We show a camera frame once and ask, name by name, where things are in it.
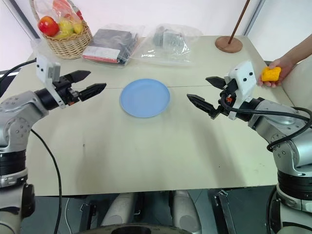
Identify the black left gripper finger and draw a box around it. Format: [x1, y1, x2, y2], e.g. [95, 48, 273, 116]
[78, 82, 107, 102]
[69, 70, 92, 84]

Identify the white rounded shell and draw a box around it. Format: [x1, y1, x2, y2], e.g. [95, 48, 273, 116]
[170, 190, 203, 234]
[100, 192, 137, 228]

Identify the person's bare hand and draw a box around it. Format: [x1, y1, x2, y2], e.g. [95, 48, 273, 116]
[258, 57, 297, 88]

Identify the clear bag of yellow fruit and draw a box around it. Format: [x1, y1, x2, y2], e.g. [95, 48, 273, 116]
[33, 0, 85, 39]

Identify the yellow sponge toy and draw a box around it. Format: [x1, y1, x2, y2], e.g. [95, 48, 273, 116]
[260, 66, 282, 82]

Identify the clear bag with grey items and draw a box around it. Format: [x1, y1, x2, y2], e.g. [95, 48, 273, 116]
[128, 23, 203, 67]

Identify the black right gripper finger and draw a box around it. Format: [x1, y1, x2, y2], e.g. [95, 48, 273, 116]
[186, 94, 218, 119]
[205, 76, 229, 90]

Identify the woven wicker basket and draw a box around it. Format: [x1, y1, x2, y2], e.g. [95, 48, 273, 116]
[29, 0, 94, 60]

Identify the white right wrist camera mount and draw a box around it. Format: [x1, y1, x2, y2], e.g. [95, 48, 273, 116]
[224, 60, 258, 120]

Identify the round wooden stand base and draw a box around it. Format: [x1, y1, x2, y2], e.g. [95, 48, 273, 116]
[214, 35, 244, 54]

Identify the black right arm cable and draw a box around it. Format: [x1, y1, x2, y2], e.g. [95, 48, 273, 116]
[219, 96, 312, 152]

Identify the red apple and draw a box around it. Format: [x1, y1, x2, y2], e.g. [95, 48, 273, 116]
[38, 15, 60, 38]

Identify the black chair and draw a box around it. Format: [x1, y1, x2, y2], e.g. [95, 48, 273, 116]
[0, 69, 23, 98]

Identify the thin brown wooden rod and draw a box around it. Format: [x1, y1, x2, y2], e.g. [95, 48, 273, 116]
[227, 0, 252, 46]

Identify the grey aluminium frame post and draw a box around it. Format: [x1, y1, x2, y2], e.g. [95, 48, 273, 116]
[4, 0, 41, 40]
[242, 0, 267, 37]

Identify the black metal table bracket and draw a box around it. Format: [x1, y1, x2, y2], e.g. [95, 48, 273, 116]
[78, 203, 98, 231]
[214, 189, 237, 234]

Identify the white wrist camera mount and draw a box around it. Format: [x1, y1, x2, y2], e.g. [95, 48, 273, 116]
[35, 55, 67, 109]
[224, 60, 258, 120]

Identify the thin white cable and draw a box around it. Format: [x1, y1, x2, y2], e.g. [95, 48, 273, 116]
[64, 196, 72, 229]

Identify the light blue round plate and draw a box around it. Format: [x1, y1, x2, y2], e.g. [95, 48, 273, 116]
[119, 78, 171, 119]

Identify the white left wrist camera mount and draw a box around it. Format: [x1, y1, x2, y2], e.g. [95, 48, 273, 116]
[35, 55, 67, 109]

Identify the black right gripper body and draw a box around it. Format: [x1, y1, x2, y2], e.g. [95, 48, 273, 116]
[214, 80, 238, 116]

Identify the clear bag with black items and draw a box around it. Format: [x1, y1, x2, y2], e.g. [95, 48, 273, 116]
[82, 23, 145, 68]

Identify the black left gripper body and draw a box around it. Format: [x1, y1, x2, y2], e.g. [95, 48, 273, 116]
[52, 75, 81, 106]

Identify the beige chair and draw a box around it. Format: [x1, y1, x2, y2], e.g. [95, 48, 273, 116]
[280, 60, 312, 108]

